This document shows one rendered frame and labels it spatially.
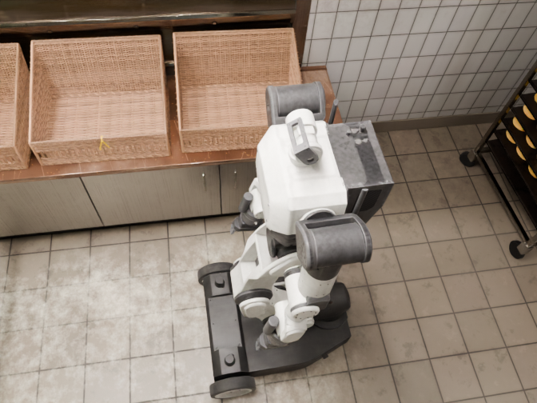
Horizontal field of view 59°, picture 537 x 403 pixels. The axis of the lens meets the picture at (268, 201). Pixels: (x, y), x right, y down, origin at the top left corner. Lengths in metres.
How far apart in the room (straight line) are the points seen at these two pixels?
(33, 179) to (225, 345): 1.08
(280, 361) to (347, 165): 1.21
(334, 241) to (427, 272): 1.67
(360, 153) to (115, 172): 1.25
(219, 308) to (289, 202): 1.19
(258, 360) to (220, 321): 0.24
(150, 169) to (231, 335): 0.81
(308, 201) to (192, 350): 1.41
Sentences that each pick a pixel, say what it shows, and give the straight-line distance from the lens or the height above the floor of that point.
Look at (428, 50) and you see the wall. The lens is 2.73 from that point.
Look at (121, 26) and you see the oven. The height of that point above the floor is 0.88.
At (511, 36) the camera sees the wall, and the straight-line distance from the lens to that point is 2.91.
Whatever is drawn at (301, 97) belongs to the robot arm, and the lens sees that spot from 1.28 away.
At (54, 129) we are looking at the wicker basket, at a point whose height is 0.59.
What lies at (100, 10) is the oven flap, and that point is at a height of 0.97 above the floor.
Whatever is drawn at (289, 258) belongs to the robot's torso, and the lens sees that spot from 1.45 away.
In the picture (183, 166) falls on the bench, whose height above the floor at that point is 0.56.
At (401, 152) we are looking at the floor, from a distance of 3.05.
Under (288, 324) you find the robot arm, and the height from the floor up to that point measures 0.89.
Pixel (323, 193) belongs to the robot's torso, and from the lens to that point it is 1.10.
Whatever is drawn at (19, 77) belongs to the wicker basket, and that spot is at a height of 0.80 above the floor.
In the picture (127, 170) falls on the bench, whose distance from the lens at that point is 2.14.
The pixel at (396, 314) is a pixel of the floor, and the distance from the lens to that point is 2.52.
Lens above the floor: 2.28
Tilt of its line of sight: 58 degrees down
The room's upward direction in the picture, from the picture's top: 6 degrees clockwise
